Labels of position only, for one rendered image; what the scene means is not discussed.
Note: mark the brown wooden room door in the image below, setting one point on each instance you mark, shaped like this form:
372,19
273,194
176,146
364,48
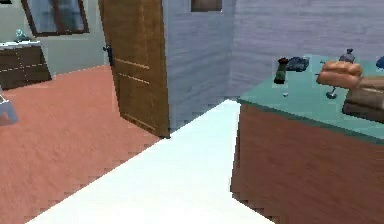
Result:
140,63

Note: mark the dark blue crumpled cloth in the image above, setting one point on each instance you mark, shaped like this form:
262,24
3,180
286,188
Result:
297,63

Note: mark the brown counter with green top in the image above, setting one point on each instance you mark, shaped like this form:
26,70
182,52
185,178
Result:
310,156

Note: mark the small grey metal utensil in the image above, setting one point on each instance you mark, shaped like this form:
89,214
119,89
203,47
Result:
331,93

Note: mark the orange bread loaf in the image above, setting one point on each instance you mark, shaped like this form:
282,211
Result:
340,75

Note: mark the grey round shaker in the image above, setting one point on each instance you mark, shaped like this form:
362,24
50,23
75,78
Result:
347,56

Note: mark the brown framed window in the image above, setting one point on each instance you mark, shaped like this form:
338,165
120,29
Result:
56,16

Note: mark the brown wooden box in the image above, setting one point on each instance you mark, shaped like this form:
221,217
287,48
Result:
366,98

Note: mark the dark brown chest of drawers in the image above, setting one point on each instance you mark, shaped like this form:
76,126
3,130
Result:
21,65

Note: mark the small teal figurine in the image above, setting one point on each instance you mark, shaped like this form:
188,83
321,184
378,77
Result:
20,35

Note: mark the blue round object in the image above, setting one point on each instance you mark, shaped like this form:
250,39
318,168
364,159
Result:
380,62

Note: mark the brown framed wall picture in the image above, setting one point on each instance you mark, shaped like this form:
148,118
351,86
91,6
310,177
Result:
206,5

